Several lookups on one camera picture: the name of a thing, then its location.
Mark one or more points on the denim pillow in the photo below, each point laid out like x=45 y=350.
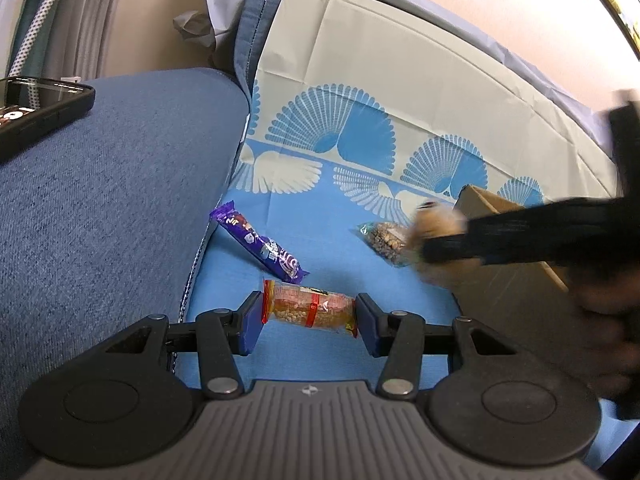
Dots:
x=255 y=35

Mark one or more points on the cardboard box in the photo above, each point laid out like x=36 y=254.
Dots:
x=500 y=310

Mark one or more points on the purple chocolate bar packet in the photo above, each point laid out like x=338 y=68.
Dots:
x=260 y=247

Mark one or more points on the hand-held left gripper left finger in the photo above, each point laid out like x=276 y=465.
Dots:
x=252 y=325

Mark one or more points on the blue denim cushion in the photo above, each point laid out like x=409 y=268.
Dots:
x=100 y=235

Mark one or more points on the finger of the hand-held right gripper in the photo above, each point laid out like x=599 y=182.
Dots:
x=540 y=217
x=500 y=250

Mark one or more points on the clear bag of cookies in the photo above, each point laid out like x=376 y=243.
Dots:
x=440 y=222

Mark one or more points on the grey plastic bag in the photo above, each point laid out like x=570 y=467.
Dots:
x=195 y=27

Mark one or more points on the fan print bed sheet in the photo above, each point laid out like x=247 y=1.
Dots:
x=375 y=85

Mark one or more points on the window curtain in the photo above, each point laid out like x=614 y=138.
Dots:
x=90 y=10

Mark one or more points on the clear bag of nuts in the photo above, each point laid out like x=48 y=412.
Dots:
x=387 y=240

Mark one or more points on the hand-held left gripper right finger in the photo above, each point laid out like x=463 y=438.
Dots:
x=365 y=327

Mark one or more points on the orange peanut packet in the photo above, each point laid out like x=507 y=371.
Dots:
x=310 y=307

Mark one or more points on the black smartphone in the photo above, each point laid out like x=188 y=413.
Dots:
x=35 y=110

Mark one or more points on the person's right hand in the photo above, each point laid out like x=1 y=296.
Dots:
x=610 y=330

